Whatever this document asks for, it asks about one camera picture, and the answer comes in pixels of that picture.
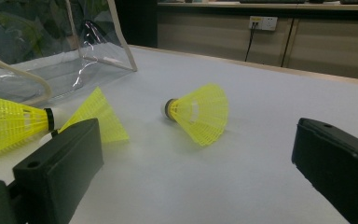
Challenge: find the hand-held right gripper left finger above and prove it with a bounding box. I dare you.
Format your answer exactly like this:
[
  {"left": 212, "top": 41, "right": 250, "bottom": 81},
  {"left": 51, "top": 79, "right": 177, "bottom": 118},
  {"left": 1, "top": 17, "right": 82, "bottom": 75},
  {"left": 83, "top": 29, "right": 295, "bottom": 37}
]
[{"left": 12, "top": 117, "right": 104, "bottom": 224}]

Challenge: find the white wall socket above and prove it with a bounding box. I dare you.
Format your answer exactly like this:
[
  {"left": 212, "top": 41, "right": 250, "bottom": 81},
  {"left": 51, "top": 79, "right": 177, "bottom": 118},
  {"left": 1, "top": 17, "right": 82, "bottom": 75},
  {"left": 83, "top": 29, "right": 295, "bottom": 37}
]
[{"left": 248, "top": 15, "right": 279, "bottom": 32}]

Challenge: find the clear plastic bag beige trim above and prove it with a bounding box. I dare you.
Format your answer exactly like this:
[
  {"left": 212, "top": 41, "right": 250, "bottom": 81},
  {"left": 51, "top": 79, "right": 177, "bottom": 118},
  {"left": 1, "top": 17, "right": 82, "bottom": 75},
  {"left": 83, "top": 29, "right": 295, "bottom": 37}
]
[{"left": 0, "top": 0, "right": 138, "bottom": 106}]

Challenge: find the yellow plastic shuttlecock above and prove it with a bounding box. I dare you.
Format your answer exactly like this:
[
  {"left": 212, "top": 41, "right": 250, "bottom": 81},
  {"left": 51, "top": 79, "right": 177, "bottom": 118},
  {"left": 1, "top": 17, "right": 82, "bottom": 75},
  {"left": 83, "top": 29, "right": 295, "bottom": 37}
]
[
  {"left": 0, "top": 92, "right": 73, "bottom": 158},
  {"left": 40, "top": 86, "right": 131, "bottom": 146},
  {"left": 160, "top": 82, "right": 230, "bottom": 147}
]

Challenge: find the white table mat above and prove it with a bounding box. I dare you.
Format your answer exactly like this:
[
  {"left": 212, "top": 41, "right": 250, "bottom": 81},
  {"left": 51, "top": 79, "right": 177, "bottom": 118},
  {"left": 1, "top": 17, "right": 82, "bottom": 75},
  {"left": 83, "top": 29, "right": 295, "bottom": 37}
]
[{"left": 0, "top": 45, "right": 358, "bottom": 224}]

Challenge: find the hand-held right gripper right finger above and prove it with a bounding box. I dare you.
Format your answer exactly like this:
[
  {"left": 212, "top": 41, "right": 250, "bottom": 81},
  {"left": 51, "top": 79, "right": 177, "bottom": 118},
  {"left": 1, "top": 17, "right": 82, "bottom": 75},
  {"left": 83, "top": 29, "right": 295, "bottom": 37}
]
[{"left": 291, "top": 117, "right": 358, "bottom": 224}]

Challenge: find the black socket cable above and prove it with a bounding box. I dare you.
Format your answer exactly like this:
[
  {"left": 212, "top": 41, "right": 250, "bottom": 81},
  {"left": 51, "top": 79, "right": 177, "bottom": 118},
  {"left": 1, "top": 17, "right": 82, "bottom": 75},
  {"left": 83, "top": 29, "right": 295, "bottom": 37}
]
[{"left": 244, "top": 21, "right": 259, "bottom": 63}]

